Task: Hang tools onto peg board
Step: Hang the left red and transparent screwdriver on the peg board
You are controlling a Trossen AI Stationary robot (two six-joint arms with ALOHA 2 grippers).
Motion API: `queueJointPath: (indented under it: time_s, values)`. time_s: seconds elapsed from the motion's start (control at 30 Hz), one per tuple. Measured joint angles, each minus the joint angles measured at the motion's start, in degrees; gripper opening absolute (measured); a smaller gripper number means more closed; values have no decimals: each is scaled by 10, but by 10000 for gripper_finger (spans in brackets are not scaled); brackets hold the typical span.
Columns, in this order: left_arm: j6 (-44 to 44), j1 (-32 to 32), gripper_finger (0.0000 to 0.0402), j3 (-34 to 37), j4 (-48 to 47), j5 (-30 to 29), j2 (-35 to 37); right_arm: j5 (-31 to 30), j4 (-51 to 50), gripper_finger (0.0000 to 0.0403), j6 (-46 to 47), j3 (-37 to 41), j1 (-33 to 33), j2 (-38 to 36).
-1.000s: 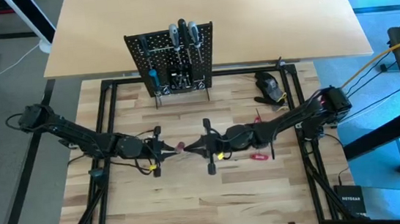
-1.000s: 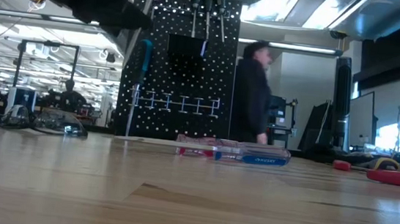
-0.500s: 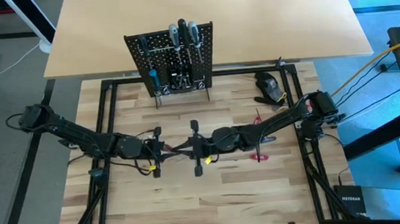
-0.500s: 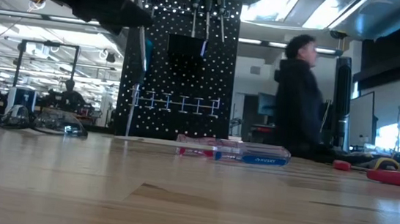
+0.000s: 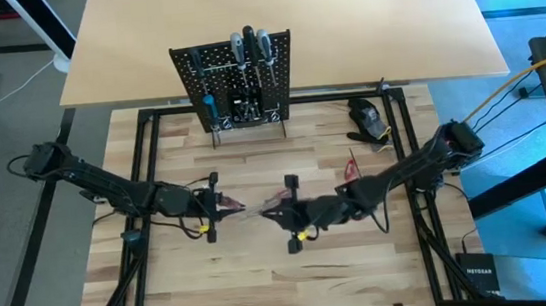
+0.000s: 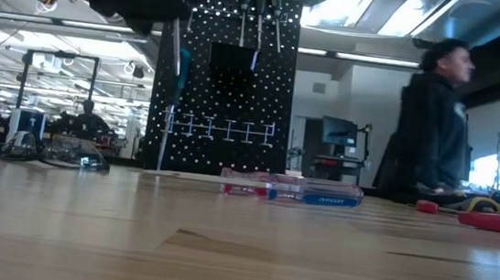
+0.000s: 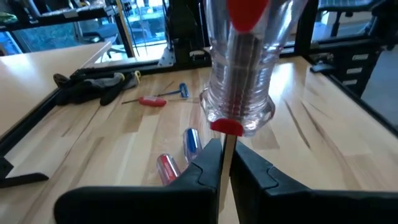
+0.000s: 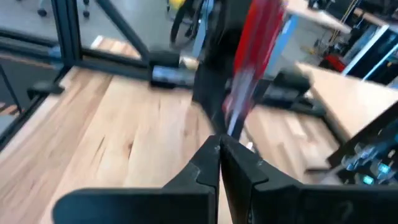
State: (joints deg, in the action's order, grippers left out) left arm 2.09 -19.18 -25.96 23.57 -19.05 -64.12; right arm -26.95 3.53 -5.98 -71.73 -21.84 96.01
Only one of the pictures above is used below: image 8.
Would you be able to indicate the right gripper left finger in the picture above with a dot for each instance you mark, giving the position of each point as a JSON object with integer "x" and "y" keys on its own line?
{"x": 199, "y": 177}

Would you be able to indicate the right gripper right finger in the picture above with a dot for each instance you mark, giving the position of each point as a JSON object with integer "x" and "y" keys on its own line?
{"x": 248, "y": 193}

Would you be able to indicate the black metal peg board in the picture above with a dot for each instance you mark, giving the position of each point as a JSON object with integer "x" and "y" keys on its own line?
{"x": 357, "y": 140}

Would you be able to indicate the yellow gripper tag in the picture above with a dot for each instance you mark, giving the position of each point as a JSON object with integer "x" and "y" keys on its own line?
{"x": 177, "y": 3}

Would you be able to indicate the tan wooden desk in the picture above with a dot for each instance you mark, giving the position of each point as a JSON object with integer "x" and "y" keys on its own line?
{"x": 311, "y": 12}
{"x": 351, "y": 96}

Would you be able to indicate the black frame clamp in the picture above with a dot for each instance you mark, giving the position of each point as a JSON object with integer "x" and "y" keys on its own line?
{"x": 168, "y": 68}

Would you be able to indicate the black aluminium table frame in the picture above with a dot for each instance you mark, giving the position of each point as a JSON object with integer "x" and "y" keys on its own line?
{"x": 68, "y": 31}

